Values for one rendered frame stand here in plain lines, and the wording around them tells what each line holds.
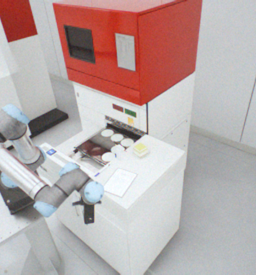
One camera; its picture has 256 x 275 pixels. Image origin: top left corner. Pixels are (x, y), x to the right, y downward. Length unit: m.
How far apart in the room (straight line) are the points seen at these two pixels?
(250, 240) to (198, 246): 0.46
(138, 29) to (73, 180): 0.97
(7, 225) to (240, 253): 1.82
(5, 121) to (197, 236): 1.92
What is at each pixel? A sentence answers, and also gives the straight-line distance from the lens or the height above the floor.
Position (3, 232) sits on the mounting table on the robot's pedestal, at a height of 0.82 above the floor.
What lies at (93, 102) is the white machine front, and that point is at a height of 1.06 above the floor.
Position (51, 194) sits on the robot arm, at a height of 1.39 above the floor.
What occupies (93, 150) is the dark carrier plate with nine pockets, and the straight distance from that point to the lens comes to 1.96.
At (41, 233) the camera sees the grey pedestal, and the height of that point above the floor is 0.51.
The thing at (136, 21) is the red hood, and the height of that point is 1.77.
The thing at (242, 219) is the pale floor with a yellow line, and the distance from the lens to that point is 2.75.
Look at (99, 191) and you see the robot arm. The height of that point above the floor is 1.37.
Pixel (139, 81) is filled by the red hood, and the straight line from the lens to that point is 1.71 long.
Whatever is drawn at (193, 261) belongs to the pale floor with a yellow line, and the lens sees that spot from 2.42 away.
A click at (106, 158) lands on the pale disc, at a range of 1.86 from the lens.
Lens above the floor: 2.11
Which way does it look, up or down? 36 degrees down
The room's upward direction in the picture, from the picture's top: 4 degrees counter-clockwise
